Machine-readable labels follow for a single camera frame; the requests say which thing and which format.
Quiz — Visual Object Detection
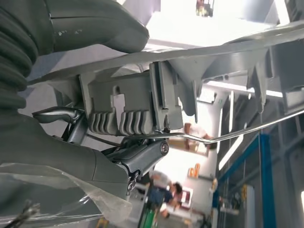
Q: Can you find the blue metal post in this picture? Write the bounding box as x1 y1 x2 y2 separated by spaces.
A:
212 133 277 228

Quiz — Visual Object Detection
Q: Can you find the ceiling light strip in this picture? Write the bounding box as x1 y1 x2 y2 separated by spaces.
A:
206 80 283 98
218 134 245 171

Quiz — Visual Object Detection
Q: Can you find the clear plastic wrap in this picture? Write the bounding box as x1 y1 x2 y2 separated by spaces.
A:
0 163 133 228

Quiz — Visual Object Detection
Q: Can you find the person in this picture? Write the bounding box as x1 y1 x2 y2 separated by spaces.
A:
147 170 183 209

